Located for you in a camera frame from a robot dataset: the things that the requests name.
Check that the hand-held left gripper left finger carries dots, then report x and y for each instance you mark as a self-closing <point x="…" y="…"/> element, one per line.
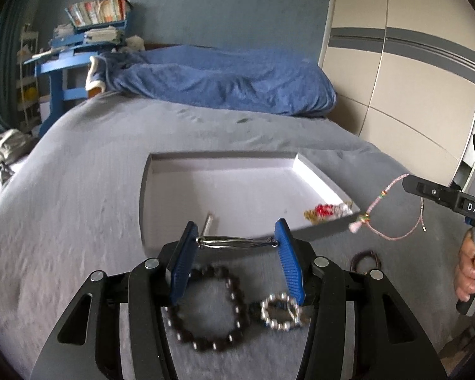
<point x="184" y="261"/>

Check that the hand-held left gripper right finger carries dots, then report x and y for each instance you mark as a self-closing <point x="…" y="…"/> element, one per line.
<point x="291" y="261"/>

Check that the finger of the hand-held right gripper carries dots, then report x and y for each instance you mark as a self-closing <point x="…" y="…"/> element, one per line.
<point x="433" y="192"/>

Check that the silver metal bangle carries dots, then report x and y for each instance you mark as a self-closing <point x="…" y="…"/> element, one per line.
<point x="237" y="241"/>

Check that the white cardboard tray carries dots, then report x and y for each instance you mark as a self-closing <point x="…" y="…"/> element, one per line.
<point x="229" y="194"/>

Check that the person's right hand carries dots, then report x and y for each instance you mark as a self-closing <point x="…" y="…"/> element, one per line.
<point x="467" y="273"/>

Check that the beige wardrobe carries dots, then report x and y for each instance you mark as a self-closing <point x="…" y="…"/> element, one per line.
<point x="403" y="71"/>

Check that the blue fleece blanket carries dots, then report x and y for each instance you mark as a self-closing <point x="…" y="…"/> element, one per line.
<point x="221" y="79"/>

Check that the light grey bag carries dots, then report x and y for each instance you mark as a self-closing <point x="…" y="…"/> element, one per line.
<point x="10" y="144"/>

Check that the blue wooden desk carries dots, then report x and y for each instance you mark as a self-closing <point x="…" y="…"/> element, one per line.
<point x="59" y="67"/>

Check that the stack of papers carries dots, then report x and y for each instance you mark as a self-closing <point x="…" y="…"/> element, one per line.
<point x="103" y="33"/>

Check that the white shelf rack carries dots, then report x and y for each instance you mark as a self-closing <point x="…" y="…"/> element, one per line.
<point x="27" y="75"/>

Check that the row of books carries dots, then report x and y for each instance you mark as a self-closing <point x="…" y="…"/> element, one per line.
<point x="99" y="12"/>

